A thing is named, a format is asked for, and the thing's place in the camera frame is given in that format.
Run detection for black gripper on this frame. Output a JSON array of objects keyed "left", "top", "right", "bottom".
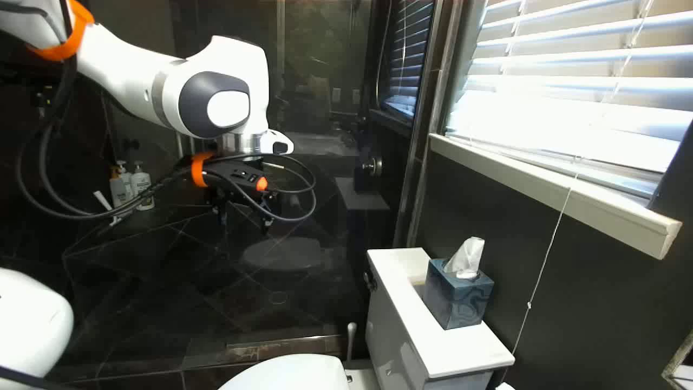
[{"left": 206, "top": 158, "right": 279, "bottom": 230}]

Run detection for white toilet seat lid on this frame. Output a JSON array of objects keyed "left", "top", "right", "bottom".
[{"left": 217, "top": 353, "right": 353, "bottom": 390}]

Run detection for white toilet tank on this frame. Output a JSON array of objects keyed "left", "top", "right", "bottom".
[
  {"left": 365, "top": 245, "right": 518, "bottom": 380},
  {"left": 364, "top": 266, "right": 501, "bottom": 390}
]

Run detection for clear soap bottle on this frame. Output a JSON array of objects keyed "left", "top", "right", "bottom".
[
  {"left": 129, "top": 162, "right": 156, "bottom": 211},
  {"left": 108, "top": 159, "right": 137, "bottom": 211}
]

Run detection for metal door knob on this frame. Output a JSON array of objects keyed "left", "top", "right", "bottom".
[{"left": 360, "top": 156, "right": 386, "bottom": 179}]

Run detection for metal water supply pipe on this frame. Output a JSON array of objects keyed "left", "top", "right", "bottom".
[{"left": 345, "top": 320, "right": 360, "bottom": 364}]

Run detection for dark window blinds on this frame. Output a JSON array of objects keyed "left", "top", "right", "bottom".
[{"left": 378, "top": 0, "right": 439, "bottom": 122}]

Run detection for white tissue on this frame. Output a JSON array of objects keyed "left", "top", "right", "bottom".
[{"left": 441, "top": 233, "right": 487, "bottom": 282}]

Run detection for blue tissue box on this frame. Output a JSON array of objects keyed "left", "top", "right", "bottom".
[{"left": 419, "top": 257, "right": 495, "bottom": 331}]

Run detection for white window sill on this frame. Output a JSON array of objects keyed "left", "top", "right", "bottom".
[{"left": 426, "top": 131, "right": 685, "bottom": 262}]

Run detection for white window blinds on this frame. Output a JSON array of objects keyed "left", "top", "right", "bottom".
[{"left": 441, "top": 0, "right": 693, "bottom": 205}]

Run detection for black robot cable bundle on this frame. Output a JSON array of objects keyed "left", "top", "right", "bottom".
[{"left": 15, "top": 62, "right": 320, "bottom": 227}]

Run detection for thin blind cord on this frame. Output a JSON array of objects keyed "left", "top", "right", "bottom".
[{"left": 508, "top": 0, "right": 657, "bottom": 356}]

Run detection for white frame corner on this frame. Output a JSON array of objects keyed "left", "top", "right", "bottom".
[{"left": 660, "top": 328, "right": 693, "bottom": 390}]

